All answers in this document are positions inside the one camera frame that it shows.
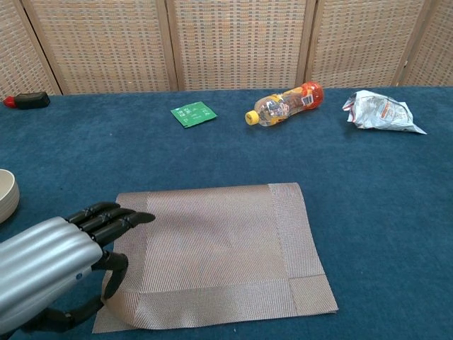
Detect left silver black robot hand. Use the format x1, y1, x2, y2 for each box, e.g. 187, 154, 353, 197
0, 201, 156, 336

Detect white round bowl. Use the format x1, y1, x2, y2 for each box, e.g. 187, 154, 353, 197
0, 169, 21, 225

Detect grey woven placemat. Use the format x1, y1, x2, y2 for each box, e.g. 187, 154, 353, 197
91, 182, 340, 334

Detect blue carpet table cover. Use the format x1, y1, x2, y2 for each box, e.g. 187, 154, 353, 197
0, 86, 453, 340

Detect black device with red tip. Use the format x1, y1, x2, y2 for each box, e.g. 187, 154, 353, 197
3, 91, 51, 110

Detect green sachet packet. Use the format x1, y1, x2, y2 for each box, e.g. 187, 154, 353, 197
170, 101, 218, 128

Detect clear bottle yellow cap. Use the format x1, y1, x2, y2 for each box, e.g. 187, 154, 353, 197
245, 81, 324, 128

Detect woven wooden folding screen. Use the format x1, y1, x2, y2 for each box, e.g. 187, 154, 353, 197
0, 0, 453, 102

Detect crumpled white snack bag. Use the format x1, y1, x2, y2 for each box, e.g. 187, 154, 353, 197
342, 89, 428, 136

